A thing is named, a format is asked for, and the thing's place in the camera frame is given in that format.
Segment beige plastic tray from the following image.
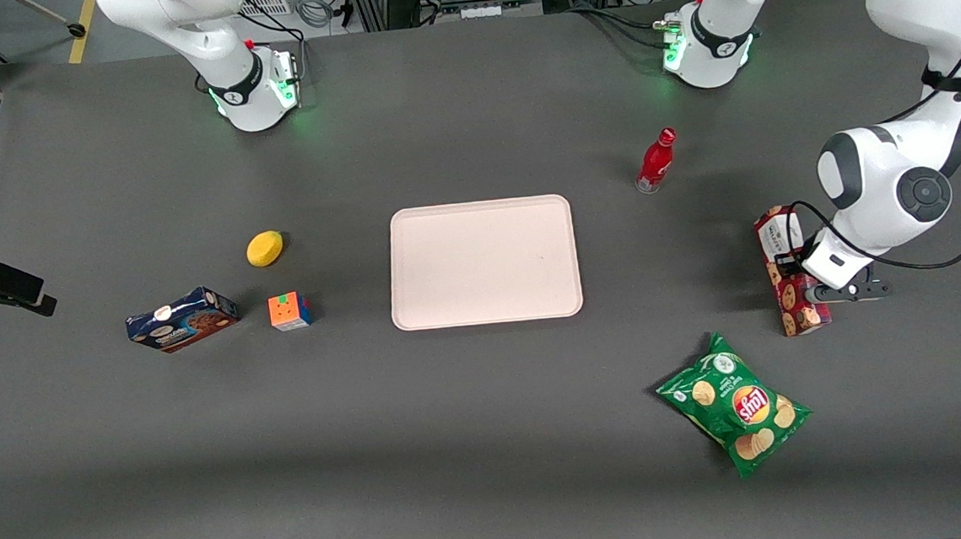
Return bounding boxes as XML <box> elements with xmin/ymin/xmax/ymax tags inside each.
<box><xmin>383</xmin><ymin>192</ymin><xmax>586</xmax><ymax>333</ymax></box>

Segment red drink bottle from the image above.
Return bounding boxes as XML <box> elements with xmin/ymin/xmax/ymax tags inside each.
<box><xmin>631</xmin><ymin>127</ymin><xmax>682</xmax><ymax>196</ymax></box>

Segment grey coiled cable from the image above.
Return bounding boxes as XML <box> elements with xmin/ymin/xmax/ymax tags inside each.
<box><xmin>291</xmin><ymin>0</ymin><xmax>348</xmax><ymax>31</ymax></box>

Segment red cookie box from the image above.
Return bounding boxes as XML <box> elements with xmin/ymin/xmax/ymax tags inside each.
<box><xmin>751</xmin><ymin>202</ymin><xmax>834</xmax><ymax>339</ymax></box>

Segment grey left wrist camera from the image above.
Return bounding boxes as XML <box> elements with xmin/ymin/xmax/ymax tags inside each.
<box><xmin>804</xmin><ymin>277</ymin><xmax>894</xmax><ymax>307</ymax></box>

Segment black cables at arm base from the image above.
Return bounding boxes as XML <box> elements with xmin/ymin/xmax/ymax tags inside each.
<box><xmin>235</xmin><ymin>0</ymin><xmax>310</xmax><ymax>72</ymax></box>
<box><xmin>565</xmin><ymin>0</ymin><xmax>673</xmax><ymax>54</ymax></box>

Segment orange puzzle cube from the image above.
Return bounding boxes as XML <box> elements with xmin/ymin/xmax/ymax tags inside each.
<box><xmin>267</xmin><ymin>290</ymin><xmax>316</xmax><ymax>333</ymax></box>

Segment yellow lemon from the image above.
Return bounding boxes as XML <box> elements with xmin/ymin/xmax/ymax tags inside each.
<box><xmin>245</xmin><ymin>229</ymin><xmax>286</xmax><ymax>270</ymax></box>

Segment green chips bag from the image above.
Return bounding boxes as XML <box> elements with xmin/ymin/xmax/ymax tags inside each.
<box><xmin>651</xmin><ymin>326</ymin><xmax>818</xmax><ymax>485</ymax></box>

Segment black cables at right arm base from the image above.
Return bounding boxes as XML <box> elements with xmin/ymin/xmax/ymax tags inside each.
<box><xmin>235</xmin><ymin>0</ymin><xmax>310</xmax><ymax>72</ymax></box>

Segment blue cookie box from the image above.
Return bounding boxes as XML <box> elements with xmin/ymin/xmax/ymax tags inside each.
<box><xmin>122</xmin><ymin>284</ymin><xmax>242</xmax><ymax>357</ymax></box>

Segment black tripod leg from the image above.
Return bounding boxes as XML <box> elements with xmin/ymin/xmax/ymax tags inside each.
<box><xmin>9</xmin><ymin>0</ymin><xmax>87</xmax><ymax>43</ymax></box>

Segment black cables at left arm base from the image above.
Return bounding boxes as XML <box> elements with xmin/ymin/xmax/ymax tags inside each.
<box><xmin>565</xmin><ymin>0</ymin><xmax>673</xmax><ymax>54</ymax></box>

